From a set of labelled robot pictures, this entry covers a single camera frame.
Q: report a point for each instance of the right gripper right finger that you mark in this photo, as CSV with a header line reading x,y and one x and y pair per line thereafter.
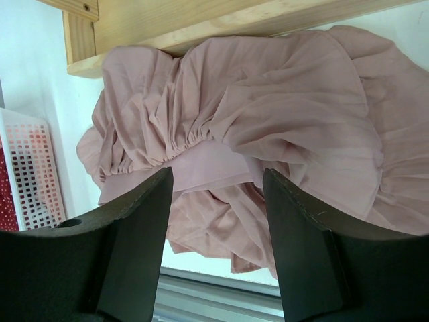
x,y
334,267

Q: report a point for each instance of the wooden clothes rack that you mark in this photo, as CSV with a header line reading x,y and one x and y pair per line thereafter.
x,y
92,28

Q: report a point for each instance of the pink skirt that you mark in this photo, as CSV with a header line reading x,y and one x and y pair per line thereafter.
x,y
341,113

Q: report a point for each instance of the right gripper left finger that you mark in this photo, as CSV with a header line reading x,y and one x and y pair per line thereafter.
x,y
103,265

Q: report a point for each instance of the white plastic basket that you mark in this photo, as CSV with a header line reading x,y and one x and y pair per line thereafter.
x,y
32,171

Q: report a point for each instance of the red polka dot cloth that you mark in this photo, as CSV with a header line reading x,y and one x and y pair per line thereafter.
x,y
7,215

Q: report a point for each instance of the aluminium mounting rail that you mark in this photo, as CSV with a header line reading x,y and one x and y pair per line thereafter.
x,y
192,296

